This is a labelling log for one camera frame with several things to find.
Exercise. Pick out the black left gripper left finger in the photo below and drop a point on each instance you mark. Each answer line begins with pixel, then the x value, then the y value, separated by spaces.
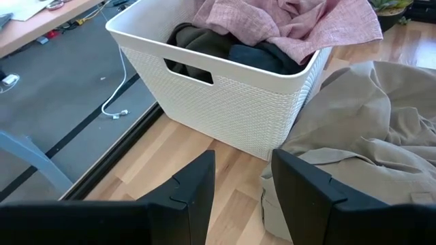
pixel 187 204

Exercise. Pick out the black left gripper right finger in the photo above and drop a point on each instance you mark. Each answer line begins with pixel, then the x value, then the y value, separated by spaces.
pixel 303 197

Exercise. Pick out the beige khaki garment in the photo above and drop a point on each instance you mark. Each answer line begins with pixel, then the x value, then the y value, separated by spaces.
pixel 368 129

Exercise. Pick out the dark navy garment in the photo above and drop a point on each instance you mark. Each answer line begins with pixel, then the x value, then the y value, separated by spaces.
pixel 255 56

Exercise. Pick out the dark olive garment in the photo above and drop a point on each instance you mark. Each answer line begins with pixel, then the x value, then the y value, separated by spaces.
pixel 204 41

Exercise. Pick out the pink garment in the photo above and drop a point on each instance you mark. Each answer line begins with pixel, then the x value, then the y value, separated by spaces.
pixel 299 24

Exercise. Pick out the white woven plastic laundry basket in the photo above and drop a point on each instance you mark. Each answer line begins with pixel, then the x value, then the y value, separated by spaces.
pixel 238 112

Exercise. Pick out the potted succulent in black pot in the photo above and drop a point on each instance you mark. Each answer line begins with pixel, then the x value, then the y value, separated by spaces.
pixel 390 18

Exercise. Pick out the white power adapter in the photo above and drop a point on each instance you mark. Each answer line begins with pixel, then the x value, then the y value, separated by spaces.
pixel 10 79

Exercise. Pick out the wooden desk with grey legs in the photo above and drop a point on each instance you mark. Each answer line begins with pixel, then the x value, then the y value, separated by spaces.
pixel 30 32

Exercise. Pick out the white papers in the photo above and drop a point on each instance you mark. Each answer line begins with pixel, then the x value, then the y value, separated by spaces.
pixel 24 8

